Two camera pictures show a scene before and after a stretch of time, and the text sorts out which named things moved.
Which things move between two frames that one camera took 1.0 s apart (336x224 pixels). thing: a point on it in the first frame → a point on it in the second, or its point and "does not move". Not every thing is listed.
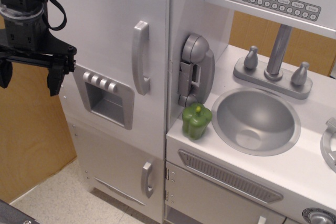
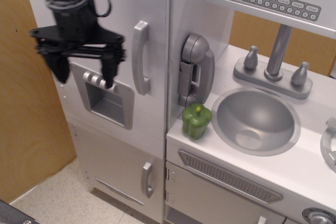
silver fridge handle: x=140 y=32 does not move
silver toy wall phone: x=197 y=72 does not move
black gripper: x=29 y=41 → x=77 y=33
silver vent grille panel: x=229 y=178 does not move
